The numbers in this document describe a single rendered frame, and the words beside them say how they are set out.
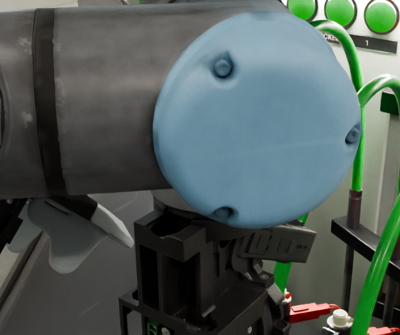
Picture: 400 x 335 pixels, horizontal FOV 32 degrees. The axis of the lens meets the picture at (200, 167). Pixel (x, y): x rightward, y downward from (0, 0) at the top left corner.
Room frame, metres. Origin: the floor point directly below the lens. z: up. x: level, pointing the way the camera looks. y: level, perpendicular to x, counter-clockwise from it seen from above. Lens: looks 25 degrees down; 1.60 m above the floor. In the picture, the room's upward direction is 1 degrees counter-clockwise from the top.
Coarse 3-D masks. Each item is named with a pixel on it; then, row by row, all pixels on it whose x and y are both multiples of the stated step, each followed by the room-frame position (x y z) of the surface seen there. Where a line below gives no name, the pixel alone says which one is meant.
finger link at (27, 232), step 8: (24, 208) 0.52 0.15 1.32; (56, 208) 0.53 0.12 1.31; (24, 216) 0.52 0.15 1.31; (24, 224) 0.52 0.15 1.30; (32, 224) 0.52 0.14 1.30; (24, 232) 0.52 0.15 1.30; (32, 232) 0.52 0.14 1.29; (40, 232) 0.53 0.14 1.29; (16, 240) 0.51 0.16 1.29; (24, 240) 0.51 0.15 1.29; (32, 240) 0.52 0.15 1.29; (8, 248) 0.50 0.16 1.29; (16, 248) 0.51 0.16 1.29; (24, 248) 0.51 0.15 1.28
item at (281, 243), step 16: (288, 224) 0.43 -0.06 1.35; (256, 240) 0.37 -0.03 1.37; (272, 240) 0.39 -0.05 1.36; (288, 240) 0.41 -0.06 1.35; (304, 240) 0.43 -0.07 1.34; (240, 256) 0.37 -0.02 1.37; (256, 256) 0.38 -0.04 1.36; (272, 256) 0.39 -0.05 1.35; (288, 256) 0.41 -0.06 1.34; (304, 256) 0.43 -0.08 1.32
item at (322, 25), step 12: (312, 24) 0.73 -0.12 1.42; (324, 24) 0.74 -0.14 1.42; (336, 24) 0.77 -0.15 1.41; (336, 36) 0.78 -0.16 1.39; (348, 36) 0.79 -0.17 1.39; (348, 48) 0.80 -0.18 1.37; (348, 60) 0.82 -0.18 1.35; (360, 72) 0.82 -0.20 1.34; (360, 84) 0.83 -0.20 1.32; (360, 144) 0.85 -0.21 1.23; (360, 156) 0.85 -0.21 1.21; (360, 168) 0.85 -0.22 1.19; (360, 180) 0.85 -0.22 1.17; (360, 192) 0.85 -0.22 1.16
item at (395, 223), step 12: (396, 204) 0.54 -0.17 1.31; (396, 216) 0.53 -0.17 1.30; (384, 228) 0.53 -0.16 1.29; (396, 228) 0.52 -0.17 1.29; (384, 240) 0.52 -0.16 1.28; (396, 240) 0.52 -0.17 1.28; (384, 252) 0.51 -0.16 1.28; (372, 264) 0.51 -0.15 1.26; (384, 264) 0.51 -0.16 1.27; (372, 276) 0.50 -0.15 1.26; (372, 288) 0.50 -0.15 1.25; (360, 300) 0.49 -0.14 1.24; (372, 300) 0.49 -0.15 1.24; (360, 312) 0.49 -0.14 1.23; (372, 312) 0.49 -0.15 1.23; (360, 324) 0.48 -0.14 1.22
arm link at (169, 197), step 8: (152, 192) 0.36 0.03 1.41; (160, 192) 0.35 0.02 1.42; (168, 192) 0.35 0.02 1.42; (176, 192) 0.34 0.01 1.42; (160, 200) 0.35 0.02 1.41; (168, 200) 0.35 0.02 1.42; (176, 200) 0.34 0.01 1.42; (168, 208) 0.36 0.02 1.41; (176, 208) 0.34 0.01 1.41; (184, 208) 0.34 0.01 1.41; (184, 216) 0.35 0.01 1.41; (192, 216) 0.35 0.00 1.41; (200, 216) 0.34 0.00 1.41
